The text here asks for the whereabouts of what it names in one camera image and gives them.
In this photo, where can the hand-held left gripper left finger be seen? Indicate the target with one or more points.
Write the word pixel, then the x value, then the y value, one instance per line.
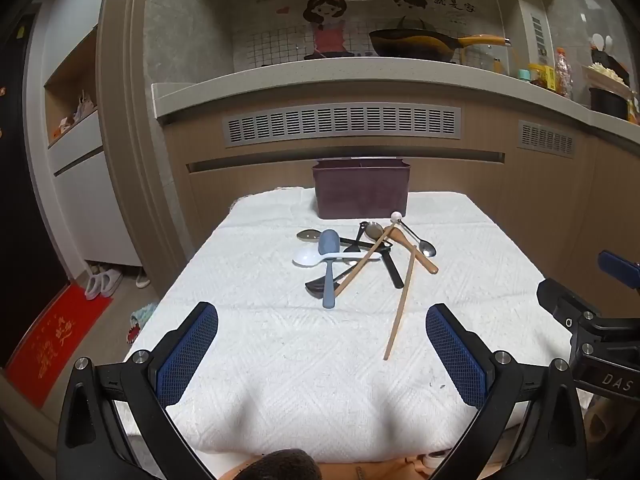
pixel 190 355

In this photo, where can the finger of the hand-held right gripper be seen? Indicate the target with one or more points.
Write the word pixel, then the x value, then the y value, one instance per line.
pixel 620 267
pixel 555 300

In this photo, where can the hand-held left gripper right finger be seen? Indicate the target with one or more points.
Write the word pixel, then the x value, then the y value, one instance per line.
pixel 457 355

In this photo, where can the wooden chopstick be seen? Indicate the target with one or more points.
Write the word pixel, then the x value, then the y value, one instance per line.
pixel 400 305
pixel 365 260

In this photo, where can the long black utensil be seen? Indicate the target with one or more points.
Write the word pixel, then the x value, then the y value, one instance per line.
pixel 395 275

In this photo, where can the metal spoon with white ball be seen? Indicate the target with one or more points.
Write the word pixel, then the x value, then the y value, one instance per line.
pixel 427 248

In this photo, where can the wooden spoon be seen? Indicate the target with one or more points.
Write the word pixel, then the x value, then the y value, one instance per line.
pixel 400 237

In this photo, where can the small black utensil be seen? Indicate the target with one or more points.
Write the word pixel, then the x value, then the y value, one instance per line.
pixel 352 246

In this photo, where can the white plastic spoon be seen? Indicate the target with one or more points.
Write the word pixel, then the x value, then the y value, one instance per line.
pixel 306 256

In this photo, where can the blue plastic spoon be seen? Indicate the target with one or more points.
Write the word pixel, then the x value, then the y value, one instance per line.
pixel 327 245

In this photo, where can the maroon plastic utensil holder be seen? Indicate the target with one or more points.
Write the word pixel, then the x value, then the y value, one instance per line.
pixel 360 190

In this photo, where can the white utensils in holder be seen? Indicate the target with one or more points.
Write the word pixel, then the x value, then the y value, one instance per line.
pixel 600 45

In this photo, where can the white textured towel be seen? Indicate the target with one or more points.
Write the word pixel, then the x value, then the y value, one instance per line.
pixel 250 360

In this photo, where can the blue knitted slipper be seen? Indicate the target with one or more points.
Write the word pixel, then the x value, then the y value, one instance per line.
pixel 142 317

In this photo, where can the white shoe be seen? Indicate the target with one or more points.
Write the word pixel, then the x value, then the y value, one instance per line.
pixel 143 279

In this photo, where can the grey slipper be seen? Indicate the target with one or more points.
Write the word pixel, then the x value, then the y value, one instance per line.
pixel 112 280
pixel 94 285

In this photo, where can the red door mat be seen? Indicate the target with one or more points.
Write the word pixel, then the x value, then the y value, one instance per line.
pixel 50 340

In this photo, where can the dark fuzzy object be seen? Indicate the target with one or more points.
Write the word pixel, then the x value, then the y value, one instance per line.
pixel 285 466

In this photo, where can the small grey vent grille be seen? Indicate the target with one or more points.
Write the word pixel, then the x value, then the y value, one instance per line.
pixel 545 138

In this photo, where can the wooden base cabinet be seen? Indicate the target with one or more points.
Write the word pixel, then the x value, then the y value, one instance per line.
pixel 250 185

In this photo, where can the white shelf cabinet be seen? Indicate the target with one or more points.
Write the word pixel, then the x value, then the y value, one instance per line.
pixel 90 195

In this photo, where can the clear bottle with orange cap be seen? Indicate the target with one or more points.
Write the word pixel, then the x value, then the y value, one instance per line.
pixel 563 75

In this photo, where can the yellow jar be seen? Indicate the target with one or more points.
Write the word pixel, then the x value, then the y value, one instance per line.
pixel 542 77

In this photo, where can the teal cup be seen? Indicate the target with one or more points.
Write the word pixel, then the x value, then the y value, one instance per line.
pixel 524 76

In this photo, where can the dark door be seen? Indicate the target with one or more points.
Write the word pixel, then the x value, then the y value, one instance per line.
pixel 25 210

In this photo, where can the small orange bottle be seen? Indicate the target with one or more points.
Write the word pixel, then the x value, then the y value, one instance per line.
pixel 497 66

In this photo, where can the large grey vent grille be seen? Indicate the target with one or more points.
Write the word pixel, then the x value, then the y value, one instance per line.
pixel 340 122

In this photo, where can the clutter on shelf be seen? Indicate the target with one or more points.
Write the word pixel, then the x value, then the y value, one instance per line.
pixel 80 110

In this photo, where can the grey speckled kitchen counter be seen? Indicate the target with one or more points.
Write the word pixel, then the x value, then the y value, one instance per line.
pixel 300 82

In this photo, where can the white wall unit with vents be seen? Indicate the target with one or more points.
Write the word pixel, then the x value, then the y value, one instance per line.
pixel 536 35

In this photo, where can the cartoon wall sticker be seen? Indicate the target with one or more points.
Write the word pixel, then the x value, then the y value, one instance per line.
pixel 327 10

